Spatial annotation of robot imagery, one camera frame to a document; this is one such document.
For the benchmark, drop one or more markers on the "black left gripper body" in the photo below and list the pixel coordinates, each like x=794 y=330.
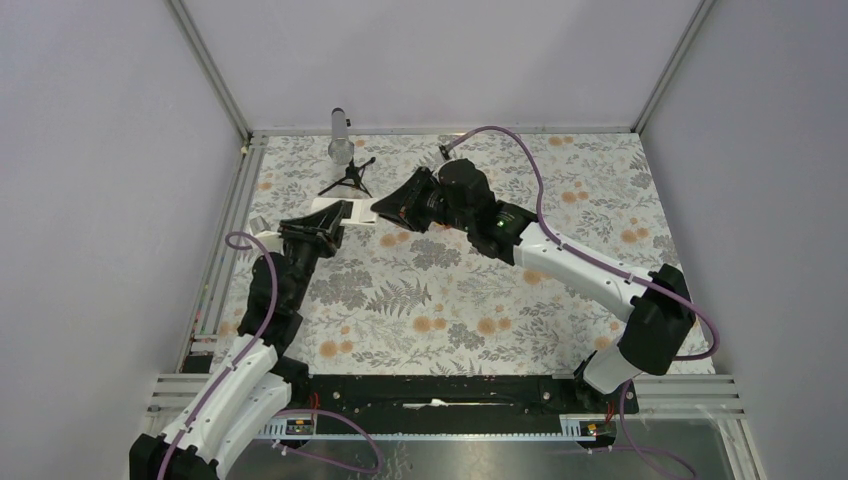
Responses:
x=304 y=248

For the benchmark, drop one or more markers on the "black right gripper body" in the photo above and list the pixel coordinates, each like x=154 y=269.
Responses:
x=440 y=212

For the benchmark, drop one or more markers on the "white remote control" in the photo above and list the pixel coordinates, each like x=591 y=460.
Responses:
x=354 y=211

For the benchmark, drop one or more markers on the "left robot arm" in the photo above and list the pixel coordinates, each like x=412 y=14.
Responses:
x=255 y=379

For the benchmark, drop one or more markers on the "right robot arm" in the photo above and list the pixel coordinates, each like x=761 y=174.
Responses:
x=652 y=304

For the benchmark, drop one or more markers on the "black mini tripod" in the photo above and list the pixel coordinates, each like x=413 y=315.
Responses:
x=353 y=178

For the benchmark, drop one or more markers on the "silver microphone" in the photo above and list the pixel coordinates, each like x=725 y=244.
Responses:
x=341 y=148

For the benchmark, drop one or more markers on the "floral table mat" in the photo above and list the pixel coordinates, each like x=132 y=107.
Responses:
x=396 y=302

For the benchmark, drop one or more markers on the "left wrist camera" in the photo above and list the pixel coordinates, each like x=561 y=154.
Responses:
x=259 y=228

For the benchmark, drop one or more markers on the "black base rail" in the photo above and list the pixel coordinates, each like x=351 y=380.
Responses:
x=497 y=405

